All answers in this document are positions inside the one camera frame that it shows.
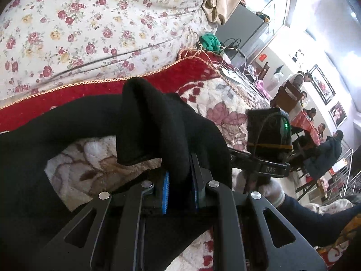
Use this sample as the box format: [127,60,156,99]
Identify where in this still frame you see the person in dark jacket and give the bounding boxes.
[303,130,344,180]

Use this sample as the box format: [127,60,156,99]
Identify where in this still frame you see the red white floral blanket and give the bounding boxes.
[1,56,360,270]

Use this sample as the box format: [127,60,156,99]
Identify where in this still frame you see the green yarn bundle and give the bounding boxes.
[199,33,221,53]

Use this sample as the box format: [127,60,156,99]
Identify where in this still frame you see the white gloved right hand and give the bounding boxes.
[233,171,286,208]

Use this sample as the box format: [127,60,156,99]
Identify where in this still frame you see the floral quilt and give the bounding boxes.
[1,0,216,105]

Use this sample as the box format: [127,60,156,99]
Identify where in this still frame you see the dark sleeved right forearm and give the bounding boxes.
[278,195,360,247]

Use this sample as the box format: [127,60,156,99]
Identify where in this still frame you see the framed picture upper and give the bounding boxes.
[309,64,336,105]

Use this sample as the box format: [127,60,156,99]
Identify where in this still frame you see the framed picture lower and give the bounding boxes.
[329,102,347,128]

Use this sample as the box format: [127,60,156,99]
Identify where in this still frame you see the black pants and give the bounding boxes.
[1,78,232,270]

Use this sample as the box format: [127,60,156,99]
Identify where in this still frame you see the framed picture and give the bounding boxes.
[329,102,347,128]
[309,64,336,105]

